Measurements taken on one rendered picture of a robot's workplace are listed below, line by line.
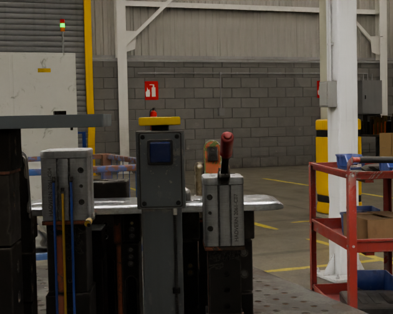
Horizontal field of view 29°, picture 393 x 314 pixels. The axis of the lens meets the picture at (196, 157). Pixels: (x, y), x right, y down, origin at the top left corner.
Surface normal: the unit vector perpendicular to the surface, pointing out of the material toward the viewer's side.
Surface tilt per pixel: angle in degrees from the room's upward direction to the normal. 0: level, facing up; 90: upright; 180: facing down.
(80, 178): 90
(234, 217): 90
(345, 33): 90
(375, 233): 90
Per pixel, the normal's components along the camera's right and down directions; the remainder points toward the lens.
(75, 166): 0.03, 0.05
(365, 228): -0.97, 0.04
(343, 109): 0.36, 0.04
